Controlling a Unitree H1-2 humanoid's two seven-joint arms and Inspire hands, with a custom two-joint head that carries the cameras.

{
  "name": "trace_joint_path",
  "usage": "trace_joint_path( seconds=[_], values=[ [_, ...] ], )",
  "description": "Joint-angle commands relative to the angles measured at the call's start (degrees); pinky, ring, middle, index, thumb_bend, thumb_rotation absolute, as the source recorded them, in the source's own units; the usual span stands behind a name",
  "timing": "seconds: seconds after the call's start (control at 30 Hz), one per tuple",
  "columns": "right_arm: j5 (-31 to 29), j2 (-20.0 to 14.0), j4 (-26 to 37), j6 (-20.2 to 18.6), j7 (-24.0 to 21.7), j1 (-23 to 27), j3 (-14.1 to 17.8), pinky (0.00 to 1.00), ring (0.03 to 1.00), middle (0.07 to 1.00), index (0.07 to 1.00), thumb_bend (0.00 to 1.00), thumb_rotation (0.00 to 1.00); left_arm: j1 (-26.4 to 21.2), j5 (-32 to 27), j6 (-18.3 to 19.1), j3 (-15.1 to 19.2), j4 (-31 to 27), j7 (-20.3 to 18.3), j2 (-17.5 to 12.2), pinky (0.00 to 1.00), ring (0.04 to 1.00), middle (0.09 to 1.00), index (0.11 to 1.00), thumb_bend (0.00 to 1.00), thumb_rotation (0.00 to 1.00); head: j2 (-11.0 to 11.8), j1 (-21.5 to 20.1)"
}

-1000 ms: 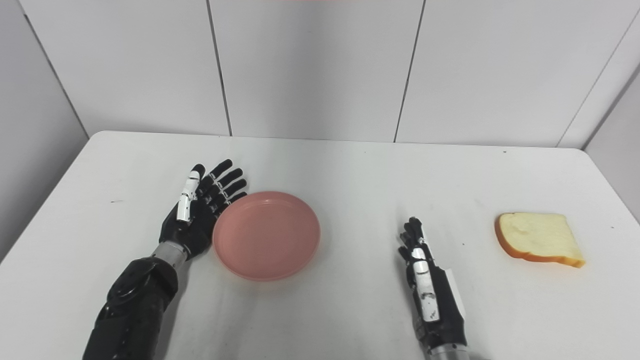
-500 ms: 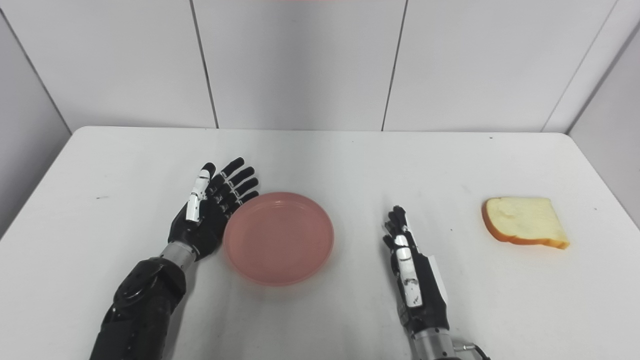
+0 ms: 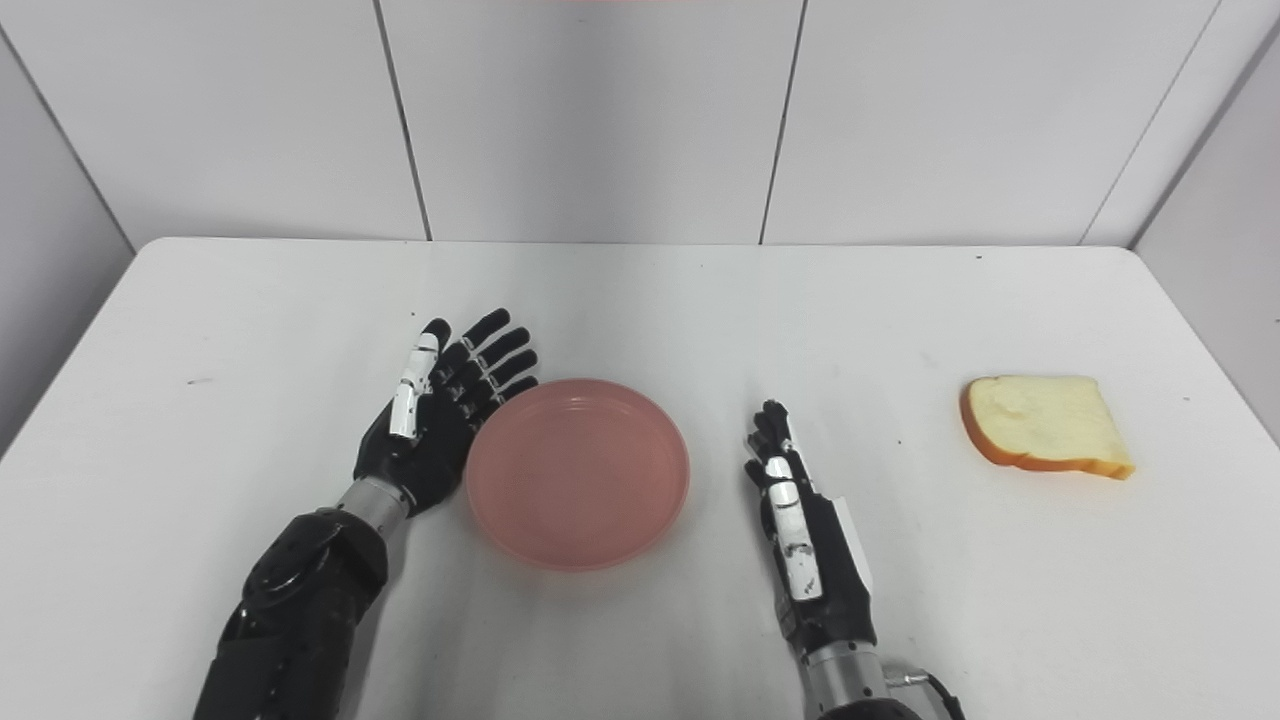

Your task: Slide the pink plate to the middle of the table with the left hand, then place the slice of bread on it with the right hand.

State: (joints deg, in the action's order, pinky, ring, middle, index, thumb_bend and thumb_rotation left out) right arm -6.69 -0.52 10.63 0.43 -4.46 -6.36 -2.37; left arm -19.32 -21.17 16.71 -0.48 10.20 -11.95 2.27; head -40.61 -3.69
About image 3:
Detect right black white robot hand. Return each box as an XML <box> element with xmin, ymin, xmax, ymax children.
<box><xmin>743</xmin><ymin>400</ymin><xmax>879</xmax><ymax>661</ymax></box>

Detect slice of white bread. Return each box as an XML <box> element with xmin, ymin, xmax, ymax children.
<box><xmin>960</xmin><ymin>375</ymin><xmax>1137</xmax><ymax>481</ymax></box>

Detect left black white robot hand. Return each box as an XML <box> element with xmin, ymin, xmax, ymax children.
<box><xmin>353</xmin><ymin>308</ymin><xmax>540</xmax><ymax>518</ymax></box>

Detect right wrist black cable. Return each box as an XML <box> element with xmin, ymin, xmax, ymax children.
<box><xmin>885</xmin><ymin>670</ymin><xmax>967</xmax><ymax>720</ymax></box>

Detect pink round plate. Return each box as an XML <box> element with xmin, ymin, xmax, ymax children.
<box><xmin>464</xmin><ymin>377</ymin><xmax>692</xmax><ymax>573</ymax></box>

